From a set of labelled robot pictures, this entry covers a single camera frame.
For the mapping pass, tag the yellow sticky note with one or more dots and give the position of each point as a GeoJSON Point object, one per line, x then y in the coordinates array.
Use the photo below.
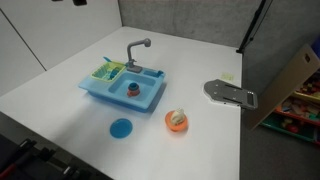
{"type": "Point", "coordinates": [227, 77]}

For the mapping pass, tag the blue plate in rack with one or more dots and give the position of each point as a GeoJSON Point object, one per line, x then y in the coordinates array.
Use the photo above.
{"type": "Point", "coordinates": [114, 73]}

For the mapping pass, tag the orange toy plate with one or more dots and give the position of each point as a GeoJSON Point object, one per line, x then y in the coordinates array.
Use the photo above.
{"type": "Point", "coordinates": [173, 128]}

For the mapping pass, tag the blue toy cup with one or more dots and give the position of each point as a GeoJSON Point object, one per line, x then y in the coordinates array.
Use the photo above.
{"type": "Point", "coordinates": [134, 86]}

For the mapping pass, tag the dark green toy bin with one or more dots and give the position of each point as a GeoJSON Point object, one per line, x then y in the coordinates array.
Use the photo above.
{"type": "Point", "coordinates": [280, 128]}

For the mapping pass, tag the grey metal mounting plate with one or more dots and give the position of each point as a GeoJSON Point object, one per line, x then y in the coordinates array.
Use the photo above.
{"type": "Point", "coordinates": [220, 91]}

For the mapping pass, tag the black equipment frame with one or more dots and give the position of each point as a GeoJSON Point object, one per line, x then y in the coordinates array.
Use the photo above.
{"type": "Point", "coordinates": [26, 160]}

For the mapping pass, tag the yellow green dish rack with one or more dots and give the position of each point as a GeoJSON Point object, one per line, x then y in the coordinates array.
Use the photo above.
{"type": "Point", "coordinates": [100, 71]}

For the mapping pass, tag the grey toy faucet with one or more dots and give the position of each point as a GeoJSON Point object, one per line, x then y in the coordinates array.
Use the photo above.
{"type": "Point", "coordinates": [135, 69]}

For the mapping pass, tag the blue toy saucer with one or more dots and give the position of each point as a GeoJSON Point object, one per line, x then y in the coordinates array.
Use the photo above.
{"type": "Point", "coordinates": [121, 128]}

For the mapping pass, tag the blue toy utensil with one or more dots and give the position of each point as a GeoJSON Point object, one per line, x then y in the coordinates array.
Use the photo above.
{"type": "Point", "coordinates": [106, 59]}

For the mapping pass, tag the black pole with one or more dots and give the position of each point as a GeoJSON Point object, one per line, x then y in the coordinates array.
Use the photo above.
{"type": "Point", "coordinates": [253, 23]}

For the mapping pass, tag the wooden toy shelf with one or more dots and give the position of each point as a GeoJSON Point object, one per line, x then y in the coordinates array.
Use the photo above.
{"type": "Point", "coordinates": [286, 80]}

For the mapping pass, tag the blue toy sink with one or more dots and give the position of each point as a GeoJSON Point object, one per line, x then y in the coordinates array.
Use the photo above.
{"type": "Point", "coordinates": [96, 88]}

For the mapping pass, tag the red toy bin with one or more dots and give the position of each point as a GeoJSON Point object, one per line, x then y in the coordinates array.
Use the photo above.
{"type": "Point", "coordinates": [293, 116]}

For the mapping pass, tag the yellow toy bin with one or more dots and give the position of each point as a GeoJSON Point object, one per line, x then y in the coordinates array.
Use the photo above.
{"type": "Point", "coordinates": [308, 97]}

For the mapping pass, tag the white toy food piece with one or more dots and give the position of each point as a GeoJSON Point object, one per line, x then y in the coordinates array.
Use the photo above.
{"type": "Point", "coordinates": [177, 116]}

